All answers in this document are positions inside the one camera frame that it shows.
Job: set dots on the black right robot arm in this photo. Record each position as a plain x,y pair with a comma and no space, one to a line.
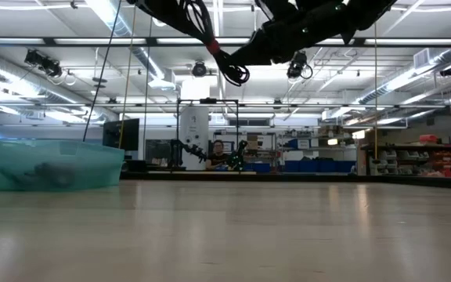
370,11

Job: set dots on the black aluminium table frame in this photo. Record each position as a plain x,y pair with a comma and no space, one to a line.
327,179

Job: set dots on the translucent green plastic bin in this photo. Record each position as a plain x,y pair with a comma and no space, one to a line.
92,168

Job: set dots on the person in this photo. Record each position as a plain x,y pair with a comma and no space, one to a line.
218,154

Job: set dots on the black background monitor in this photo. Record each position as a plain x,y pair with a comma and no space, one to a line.
120,134

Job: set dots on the black background robot arm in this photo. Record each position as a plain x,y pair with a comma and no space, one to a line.
239,154
188,149

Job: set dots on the white pillar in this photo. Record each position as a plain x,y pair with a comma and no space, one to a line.
194,129

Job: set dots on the black background station frame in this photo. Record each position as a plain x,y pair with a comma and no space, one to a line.
208,101

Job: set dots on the black ceiling fixture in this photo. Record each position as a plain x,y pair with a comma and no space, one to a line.
199,69
43,62
298,64

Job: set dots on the shelf with red bins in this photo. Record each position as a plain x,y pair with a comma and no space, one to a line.
444,156

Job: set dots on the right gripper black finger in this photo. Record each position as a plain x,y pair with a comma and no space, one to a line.
258,53

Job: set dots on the blue storage bins row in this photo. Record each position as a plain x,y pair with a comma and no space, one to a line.
319,166

